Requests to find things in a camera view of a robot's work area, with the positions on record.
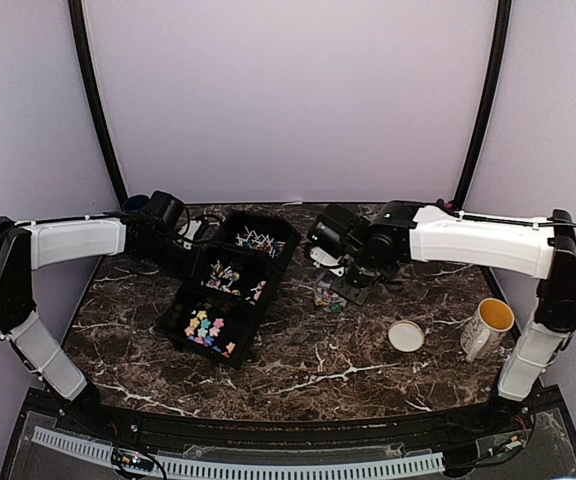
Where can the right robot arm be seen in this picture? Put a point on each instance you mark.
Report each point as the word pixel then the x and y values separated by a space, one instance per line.
pixel 541 248

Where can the clear plastic cup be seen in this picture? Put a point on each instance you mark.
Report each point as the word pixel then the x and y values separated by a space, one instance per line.
pixel 325 297

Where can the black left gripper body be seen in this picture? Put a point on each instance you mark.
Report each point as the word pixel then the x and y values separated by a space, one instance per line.
pixel 177 265

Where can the white round lid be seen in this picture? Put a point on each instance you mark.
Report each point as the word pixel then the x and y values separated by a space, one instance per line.
pixel 406 336

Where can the white slotted cable duct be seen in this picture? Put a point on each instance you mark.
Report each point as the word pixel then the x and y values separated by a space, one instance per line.
pixel 221 463

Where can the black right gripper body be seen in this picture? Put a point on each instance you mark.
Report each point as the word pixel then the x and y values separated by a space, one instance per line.
pixel 365 275

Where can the dark blue cup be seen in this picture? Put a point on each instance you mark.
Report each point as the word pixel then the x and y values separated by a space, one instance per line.
pixel 134 204

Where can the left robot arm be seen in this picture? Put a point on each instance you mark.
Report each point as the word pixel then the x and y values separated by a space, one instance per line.
pixel 43 262

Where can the black frame post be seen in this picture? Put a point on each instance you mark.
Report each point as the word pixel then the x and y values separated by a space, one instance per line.
pixel 484 110
pixel 94 101

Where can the black frame post right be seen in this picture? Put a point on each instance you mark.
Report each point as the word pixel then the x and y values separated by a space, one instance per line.
pixel 484 110

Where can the black three-compartment candy tray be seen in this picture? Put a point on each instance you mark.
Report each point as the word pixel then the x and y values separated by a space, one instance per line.
pixel 217 311

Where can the white ceramic mug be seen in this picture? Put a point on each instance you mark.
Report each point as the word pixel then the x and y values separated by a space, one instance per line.
pixel 486 328

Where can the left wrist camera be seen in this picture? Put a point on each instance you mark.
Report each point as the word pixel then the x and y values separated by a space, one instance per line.
pixel 192 233

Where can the black frame post left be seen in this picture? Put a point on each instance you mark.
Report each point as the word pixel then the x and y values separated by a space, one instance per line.
pixel 94 101

